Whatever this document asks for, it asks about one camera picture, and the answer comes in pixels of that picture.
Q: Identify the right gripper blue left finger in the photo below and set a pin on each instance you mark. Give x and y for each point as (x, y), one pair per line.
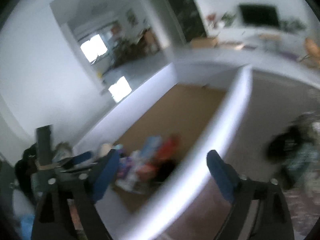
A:
(53, 218)

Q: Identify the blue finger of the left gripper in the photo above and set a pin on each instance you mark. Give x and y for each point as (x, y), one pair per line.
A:
(81, 158)

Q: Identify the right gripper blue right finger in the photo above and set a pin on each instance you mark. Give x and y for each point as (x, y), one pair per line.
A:
(272, 221)

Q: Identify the purple toy wand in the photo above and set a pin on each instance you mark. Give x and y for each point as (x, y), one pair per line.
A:
(126, 161)

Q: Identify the cream knitted hat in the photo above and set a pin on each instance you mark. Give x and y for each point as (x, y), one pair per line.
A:
(104, 150)

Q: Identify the black rectangular box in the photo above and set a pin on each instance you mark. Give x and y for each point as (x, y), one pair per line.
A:
(165, 169)

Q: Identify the black knitted item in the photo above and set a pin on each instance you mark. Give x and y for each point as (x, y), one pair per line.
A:
(284, 144)

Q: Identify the large white storage box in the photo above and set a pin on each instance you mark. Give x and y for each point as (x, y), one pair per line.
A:
(202, 102)

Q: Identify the cardboard box on floor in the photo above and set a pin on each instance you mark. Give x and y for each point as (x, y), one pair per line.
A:
(204, 42)

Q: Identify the small wooden bench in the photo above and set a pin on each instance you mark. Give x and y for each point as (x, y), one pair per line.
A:
(275, 38)

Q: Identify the orange lounge chair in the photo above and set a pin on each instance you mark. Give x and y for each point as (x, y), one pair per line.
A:
(312, 50)

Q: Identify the green potted plant left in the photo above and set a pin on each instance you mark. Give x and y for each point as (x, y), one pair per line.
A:
(228, 18)

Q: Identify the green potted plant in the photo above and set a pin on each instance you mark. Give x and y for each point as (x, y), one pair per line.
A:
(228, 18)
(292, 25)

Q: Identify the red flower vase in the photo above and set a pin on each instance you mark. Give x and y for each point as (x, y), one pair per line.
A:
(211, 20)

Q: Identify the dark glass display cabinet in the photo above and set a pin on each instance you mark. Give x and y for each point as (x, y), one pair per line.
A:
(188, 18)

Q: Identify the black flat television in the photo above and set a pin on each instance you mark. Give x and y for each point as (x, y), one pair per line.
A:
(259, 15)

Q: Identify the green potted plant right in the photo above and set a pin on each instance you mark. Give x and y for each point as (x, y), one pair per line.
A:
(292, 25)

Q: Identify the framed wall painting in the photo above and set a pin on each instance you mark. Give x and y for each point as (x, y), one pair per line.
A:
(131, 18)

